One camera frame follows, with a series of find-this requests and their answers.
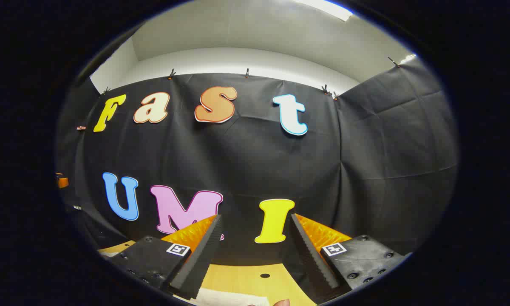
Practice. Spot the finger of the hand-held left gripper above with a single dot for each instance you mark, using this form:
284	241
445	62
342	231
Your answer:
62	181

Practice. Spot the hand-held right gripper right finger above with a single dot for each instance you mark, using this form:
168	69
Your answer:
310	259

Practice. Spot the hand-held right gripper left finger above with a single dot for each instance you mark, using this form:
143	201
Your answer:
204	255

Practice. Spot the white jeans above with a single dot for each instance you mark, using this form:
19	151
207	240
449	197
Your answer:
229	298

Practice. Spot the black backdrop cloth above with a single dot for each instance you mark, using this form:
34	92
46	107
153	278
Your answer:
255	161

